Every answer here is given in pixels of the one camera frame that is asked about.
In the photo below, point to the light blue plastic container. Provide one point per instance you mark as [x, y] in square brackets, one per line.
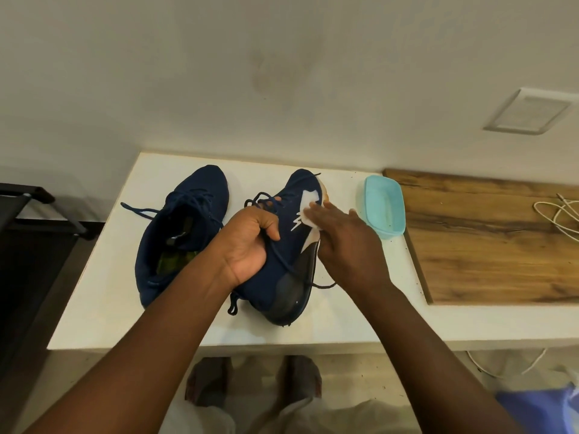
[384, 207]

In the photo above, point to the white wall switch plate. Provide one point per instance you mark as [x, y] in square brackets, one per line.
[529, 112]

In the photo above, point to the beige cleaning cloth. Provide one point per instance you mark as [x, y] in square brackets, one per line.
[313, 226]

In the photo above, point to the black shoe rack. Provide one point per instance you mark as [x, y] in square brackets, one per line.
[27, 275]

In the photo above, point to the person's right foot grey sock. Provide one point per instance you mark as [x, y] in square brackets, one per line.
[301, 377]

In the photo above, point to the person's left foot grey sock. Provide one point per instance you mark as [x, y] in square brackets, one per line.
[208, 379]

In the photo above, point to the person's foot grey sock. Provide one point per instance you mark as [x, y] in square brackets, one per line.
[301, 377]
[208, 379]

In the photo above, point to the white shorts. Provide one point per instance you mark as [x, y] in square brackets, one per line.
[316, 415]

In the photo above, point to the brown wooden board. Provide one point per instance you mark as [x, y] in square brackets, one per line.
[488, 248]

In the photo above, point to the person's left forearm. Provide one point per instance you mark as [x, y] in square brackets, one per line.
[144, 357]

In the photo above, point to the person's right forearm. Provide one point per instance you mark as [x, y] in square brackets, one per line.
[434, 361]

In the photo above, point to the person's left hand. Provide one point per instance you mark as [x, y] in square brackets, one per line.
[246, 239]

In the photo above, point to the person's right hand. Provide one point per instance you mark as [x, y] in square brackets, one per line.
[348, 248]

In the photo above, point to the blue plastic bag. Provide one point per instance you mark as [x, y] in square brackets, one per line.
[538, 411]

